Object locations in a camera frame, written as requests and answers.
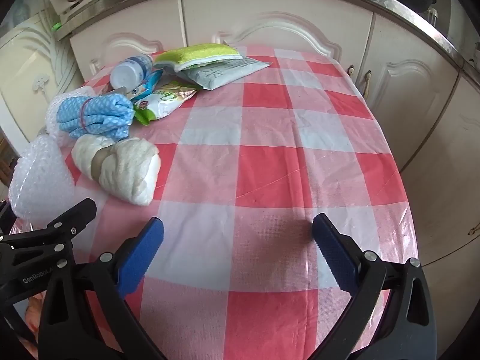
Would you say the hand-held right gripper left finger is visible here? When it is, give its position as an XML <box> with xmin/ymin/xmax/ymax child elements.
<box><xmin>37</xmin><ymin>216</ymin><xmax>167</xmax><ymax>360</ymax></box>

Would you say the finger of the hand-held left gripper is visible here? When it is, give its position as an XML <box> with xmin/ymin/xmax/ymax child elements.
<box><xmin>0</xmin><ymin>198</ymin><xmax>97</xmax><ymax>259</ymax></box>

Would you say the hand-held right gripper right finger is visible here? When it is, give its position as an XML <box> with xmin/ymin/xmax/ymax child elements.
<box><xmin>311</xmin><ymin>213</ymin><xmax>439</xmax><ymax>360</ymax></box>

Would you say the stack of clear plastic cups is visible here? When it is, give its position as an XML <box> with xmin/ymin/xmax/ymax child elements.
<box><xmin>8</xmin><ymin>135</ymin><xmax>76</xmax><ymax>229</ymax></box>

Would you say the white cloth bundle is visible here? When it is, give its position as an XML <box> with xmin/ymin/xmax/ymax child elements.
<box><xmin>71</xmin><ymin>134</ymin><xmax>162</xmax><ymax>207</ymax></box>

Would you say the blue dotted cloth bundle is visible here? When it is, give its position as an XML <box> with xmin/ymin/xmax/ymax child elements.
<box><xmin>56</xmin><ymin>94</ymin><xmax>135</xmax><ymax>140</ymax></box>

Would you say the green white sponge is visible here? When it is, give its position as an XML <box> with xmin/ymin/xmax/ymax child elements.
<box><xmin>154</xmin><ymin>43</ymin><xmax>244</xmax><ymax>73</ymax></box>

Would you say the red white checked tablecloth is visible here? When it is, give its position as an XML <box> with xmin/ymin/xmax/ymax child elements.
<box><xmin>7</xmin><ymin>43</ymin><xmax>421</xmax><ymax>360</ymax></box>

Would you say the cream cabinet door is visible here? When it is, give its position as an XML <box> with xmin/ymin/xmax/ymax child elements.
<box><xmin>182</xmin><ymin>0</ymin><xmax>376</xmax><ymax>98</ymax></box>
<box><xmin>409</xmin><ymin>67</ymin><xmax>480</xmax><ymax>267</ymax></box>
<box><xmin>69</xmin><ymin>0</ymin><xmax>188</xmax><ymax>83</ymax></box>
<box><xmin>371</xmin><ymin>13</ymin><xmax>460</xmax><ymax>173</ymax></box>

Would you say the green white snack packet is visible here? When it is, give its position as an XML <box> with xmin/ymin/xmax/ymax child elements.
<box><xmin>132</xmin><ymin>82</ymin><xmax>199</xmax><ymax>125</ymax></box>

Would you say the blue cartoon packet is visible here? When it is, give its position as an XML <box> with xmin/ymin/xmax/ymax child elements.
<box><xmin>127</xmin><ymin>68</ymin><xmax>164</xmax><ymax>102</ymax></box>

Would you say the white plastic bottle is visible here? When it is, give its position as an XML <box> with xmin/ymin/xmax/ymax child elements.
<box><xmin>110</xmin><ymin>54</ymin><xmax>154</xmax><ymax>90</ymax></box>

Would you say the grey foil pouch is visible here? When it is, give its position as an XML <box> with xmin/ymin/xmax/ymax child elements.
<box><xmin>179</xmin><ymin>57</ymin><xmax>271</xmax><ymax>91</ymax></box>

